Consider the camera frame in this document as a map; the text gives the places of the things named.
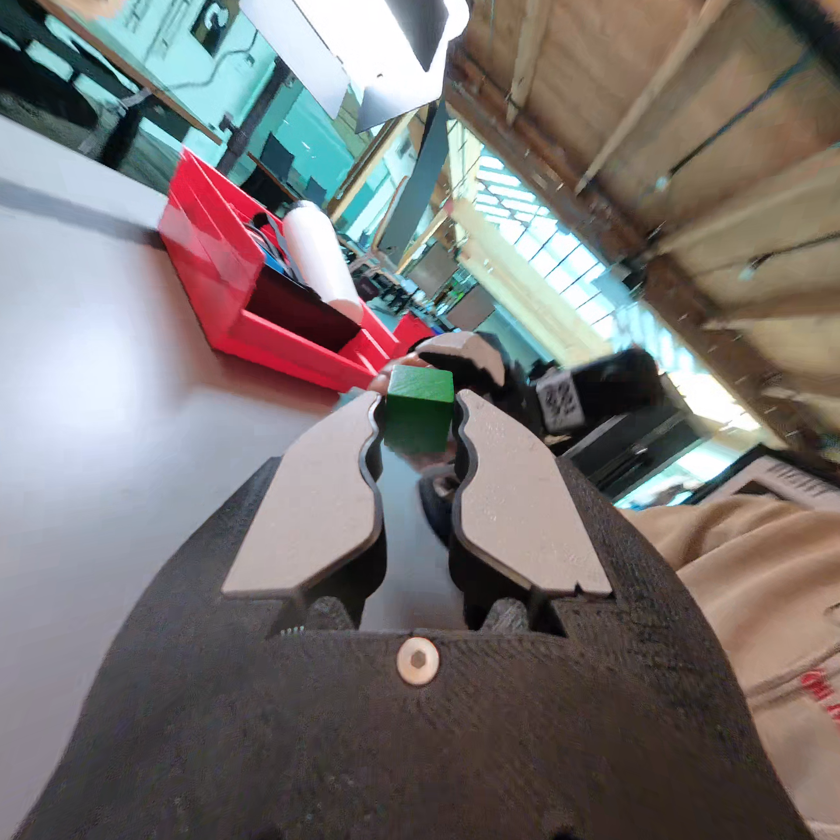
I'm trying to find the green wooden cube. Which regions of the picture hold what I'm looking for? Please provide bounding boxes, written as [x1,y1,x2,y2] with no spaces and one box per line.
[384,365,455,455]

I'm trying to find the framed marker poster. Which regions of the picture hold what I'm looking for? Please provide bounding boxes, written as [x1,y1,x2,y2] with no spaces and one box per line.
[696,446,840,513]

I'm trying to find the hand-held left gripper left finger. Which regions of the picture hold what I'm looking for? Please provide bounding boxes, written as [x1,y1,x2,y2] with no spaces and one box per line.
[222,392,387,601]

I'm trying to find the black monitor screen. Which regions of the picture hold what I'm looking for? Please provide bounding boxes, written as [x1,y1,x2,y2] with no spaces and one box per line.
[564,407,703,500]

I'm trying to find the black stand pole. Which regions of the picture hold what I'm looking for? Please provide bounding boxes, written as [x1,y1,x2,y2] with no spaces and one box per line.
[217,56,293,175]

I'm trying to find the black white wall picture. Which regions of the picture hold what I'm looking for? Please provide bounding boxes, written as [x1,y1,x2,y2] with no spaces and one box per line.
[190,0,240,56]

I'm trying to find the person's right hand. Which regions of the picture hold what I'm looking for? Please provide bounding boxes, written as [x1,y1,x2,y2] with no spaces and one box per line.
[377,353,432,395]

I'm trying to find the red storage bin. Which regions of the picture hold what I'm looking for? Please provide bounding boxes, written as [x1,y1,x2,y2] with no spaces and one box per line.
[394,311,434,349]

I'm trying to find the person's beige hoodie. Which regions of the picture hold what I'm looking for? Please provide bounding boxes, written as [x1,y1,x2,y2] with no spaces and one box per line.
[676,551,840,840]

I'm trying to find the red plastic bin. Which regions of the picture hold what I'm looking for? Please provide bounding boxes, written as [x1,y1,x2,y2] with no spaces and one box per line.
[157,147,401,392]

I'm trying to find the person's right forearm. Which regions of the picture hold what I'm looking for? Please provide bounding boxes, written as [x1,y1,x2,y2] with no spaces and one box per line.
[620,492,840,578]

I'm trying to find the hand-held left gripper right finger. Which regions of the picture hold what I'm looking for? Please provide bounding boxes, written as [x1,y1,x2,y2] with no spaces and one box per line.
[449,389,614,599]

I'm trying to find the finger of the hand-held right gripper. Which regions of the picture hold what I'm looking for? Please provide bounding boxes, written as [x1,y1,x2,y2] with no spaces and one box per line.
[416,331,508,389]

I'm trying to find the white water bottle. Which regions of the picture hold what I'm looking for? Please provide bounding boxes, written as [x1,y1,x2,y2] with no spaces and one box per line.
[282,200,365,326]

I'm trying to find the brown board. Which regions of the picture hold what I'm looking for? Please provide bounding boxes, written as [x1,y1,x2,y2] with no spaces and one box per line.
[443,285,496,332]
[403,239,457,299]

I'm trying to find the black strap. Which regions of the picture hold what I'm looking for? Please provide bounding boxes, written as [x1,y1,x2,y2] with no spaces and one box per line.
[246,213,290,277]

